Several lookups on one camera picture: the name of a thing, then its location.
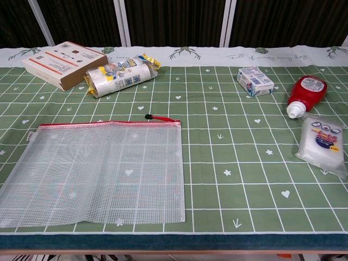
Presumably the clear mesh zipper pouch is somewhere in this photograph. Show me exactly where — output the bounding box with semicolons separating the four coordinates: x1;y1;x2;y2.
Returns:
0;114;186;228

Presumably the plastic bag roll pack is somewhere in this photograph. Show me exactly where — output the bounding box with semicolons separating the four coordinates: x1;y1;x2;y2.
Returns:
83;53;161;98

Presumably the flat cardboard box white label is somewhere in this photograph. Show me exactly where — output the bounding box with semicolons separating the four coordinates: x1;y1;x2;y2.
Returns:
21;41;108;91

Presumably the white sponge pack in plastic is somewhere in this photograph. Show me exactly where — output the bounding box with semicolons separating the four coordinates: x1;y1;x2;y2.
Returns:
295;114;348;179

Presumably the green checked tablecloth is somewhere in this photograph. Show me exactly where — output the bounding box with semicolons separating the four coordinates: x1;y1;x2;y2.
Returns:
0;45;348;251

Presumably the small white blue soap box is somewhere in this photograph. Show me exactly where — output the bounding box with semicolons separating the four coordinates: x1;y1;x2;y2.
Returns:
236;66;275;98

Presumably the red bottle white cap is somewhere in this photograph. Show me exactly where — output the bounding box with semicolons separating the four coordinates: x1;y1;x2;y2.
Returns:
285;76;328;119

